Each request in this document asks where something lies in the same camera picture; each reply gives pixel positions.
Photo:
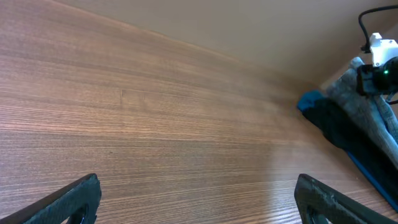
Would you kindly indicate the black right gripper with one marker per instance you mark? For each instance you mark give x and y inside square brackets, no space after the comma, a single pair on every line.
[373,81]

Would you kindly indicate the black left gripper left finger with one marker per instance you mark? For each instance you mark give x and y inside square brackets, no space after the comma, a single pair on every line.
[75,203]

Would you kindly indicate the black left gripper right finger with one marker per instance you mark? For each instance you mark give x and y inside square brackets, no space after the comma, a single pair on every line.
[319,203]

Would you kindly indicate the light blue denim shorts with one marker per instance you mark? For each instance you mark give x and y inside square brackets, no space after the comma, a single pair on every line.
[371,114]

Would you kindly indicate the dark blue garment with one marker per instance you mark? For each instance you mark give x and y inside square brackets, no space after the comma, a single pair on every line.
[311,101]

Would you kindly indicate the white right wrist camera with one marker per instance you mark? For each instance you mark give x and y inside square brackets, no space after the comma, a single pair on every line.
[382,50]

